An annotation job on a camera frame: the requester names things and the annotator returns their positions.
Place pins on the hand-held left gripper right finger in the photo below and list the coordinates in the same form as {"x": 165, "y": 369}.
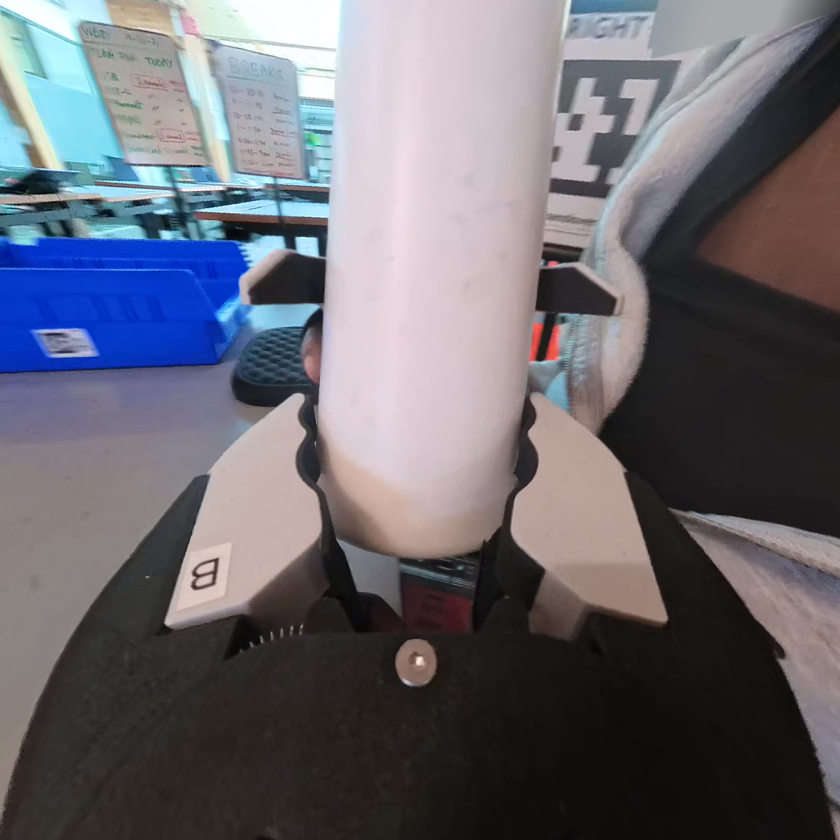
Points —
{"x": 577, "y": 525}

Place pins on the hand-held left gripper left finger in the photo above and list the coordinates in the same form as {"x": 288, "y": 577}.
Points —
{"x": 256, "y": 525}

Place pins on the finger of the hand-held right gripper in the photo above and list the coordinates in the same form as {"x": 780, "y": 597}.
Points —
{"x": 577, "y": 289}
{"x": 289, "y": 282}

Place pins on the white plastic pipe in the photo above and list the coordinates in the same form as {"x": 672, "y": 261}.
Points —
{"x": 439, "y": 262}

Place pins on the person's right hand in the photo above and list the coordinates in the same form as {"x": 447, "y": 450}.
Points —
{"x": 312, "y": 354}

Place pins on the wooden table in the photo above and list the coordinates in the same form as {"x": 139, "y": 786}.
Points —
{"x": 98, "y": 197}
{"x": 262, "y": 210}

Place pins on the framed marker sign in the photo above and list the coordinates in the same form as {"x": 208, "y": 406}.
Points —
{"x": 590, "y": 131}

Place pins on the red black box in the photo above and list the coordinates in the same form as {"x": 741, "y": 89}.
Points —
{"x": 436, "y": 604}

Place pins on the handwritten whiteboard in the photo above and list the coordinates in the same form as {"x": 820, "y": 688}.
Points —
{"x": 144, "y": 98}
{"x": 262, "y": 111}

